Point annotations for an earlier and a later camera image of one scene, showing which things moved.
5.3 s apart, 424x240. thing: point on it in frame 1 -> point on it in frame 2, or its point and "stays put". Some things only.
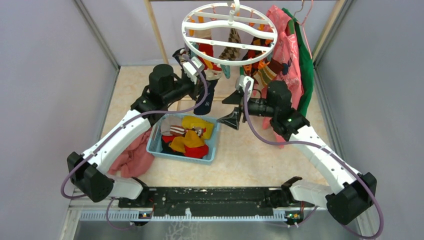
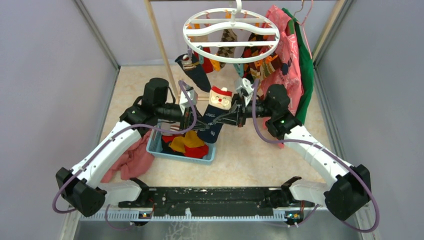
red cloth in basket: x=199 y=152 stays put
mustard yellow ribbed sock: x=190 y=139 stays put
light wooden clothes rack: x=157 y=32 stays put
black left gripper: x=199 y=86 -> x=187 y=117
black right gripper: x=232 y=119 stays put
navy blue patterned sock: x=205 y=107 -> x=220 y=103
